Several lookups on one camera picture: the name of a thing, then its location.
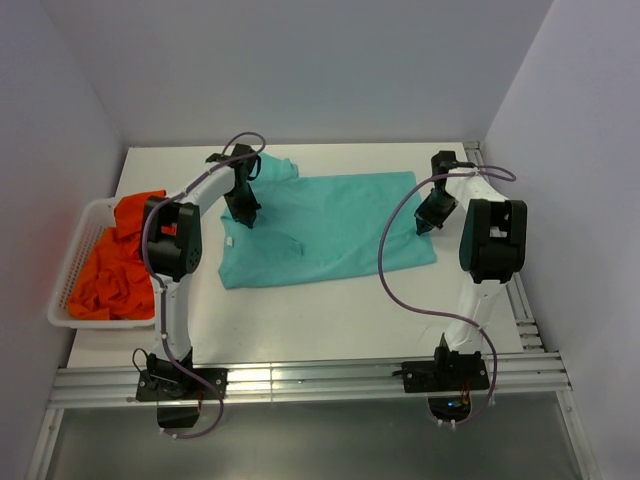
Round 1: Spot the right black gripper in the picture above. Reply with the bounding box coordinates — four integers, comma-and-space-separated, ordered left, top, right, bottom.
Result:
415, 189, 458, 236

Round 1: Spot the teal t-shirt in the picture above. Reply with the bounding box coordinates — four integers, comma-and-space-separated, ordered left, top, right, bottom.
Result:
218, 154, 437, 289

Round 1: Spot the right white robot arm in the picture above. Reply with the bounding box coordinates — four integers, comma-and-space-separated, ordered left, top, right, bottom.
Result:
414, 163, 527, 355

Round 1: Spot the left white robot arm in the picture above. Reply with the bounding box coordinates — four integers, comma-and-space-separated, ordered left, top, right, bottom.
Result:
140, 164, 261, 399

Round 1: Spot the orange t-shirt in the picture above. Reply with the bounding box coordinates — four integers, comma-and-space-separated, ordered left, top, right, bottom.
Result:
67, 190, 166, 321

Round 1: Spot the white plastic basket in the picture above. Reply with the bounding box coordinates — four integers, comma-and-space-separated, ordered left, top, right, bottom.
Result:
47, 197, 155, 330

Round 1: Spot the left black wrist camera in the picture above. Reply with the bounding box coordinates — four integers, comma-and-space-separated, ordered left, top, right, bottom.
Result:
205, 144, 262, 179

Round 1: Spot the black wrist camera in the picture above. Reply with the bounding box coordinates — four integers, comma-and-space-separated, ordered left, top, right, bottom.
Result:
205, 144, 262, 179
431, 150, 476, 176

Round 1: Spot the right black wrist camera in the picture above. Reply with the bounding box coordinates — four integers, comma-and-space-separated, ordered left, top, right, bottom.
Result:
431, 150, 476, 176

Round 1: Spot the right side aluminium rail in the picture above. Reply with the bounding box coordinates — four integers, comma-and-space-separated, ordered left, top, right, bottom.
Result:
464, 141, 596, 480

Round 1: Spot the aluminium rail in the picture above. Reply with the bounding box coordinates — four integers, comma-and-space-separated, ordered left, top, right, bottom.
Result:
48, 352, 572, 409
464, 141, 596, 480

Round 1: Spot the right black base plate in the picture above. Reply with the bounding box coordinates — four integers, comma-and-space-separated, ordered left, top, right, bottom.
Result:
393, 359, 490, 393

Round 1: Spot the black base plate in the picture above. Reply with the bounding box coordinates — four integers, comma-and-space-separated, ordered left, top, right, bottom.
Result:
393, 359, 490, 393
135, 368, 229, 402

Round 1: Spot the front aluminium rail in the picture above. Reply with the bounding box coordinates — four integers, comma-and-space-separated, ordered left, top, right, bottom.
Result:
48, 352, 572, 409

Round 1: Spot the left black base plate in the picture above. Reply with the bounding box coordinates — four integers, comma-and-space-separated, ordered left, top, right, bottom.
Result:
135, 368, 229, 402

